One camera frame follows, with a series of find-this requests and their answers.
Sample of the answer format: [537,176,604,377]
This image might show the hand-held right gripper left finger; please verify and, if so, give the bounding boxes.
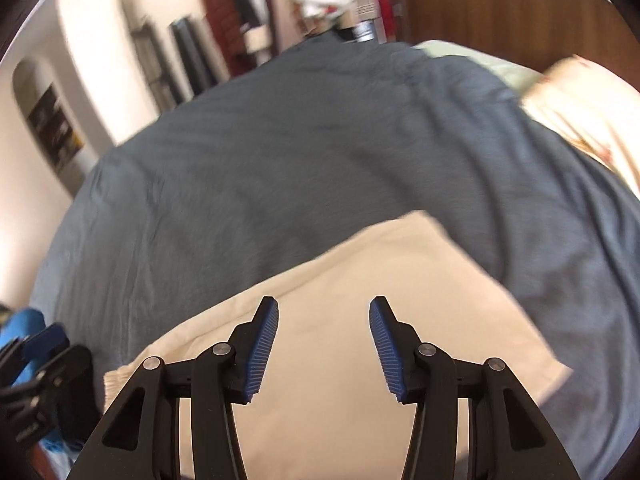
[66,296,279,480]

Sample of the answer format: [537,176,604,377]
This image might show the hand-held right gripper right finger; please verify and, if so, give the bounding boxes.
[369,296,582,480]

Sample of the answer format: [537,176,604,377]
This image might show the cream pants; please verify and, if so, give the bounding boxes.
[103,210,575,480]

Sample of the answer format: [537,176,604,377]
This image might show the grey-blue bed blanket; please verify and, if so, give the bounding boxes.
[31,39,640,480]

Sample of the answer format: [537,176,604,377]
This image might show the pale green pillow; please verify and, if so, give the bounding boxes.
[412,40,546,96]

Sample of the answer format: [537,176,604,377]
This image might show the cream floral pillow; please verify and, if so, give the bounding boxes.
[520,56,640,188]

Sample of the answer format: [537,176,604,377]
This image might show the hanging clothes rack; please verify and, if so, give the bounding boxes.
[192,0,403,81]

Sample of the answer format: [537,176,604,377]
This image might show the wooden headboard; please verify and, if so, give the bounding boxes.
[387,0,640,92]

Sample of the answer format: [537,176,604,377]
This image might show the arched wall niche shelf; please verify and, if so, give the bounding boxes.
[12,58,86,196]

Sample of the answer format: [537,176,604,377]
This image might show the dark wall shelf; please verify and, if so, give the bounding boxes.
[127,16,221,108]

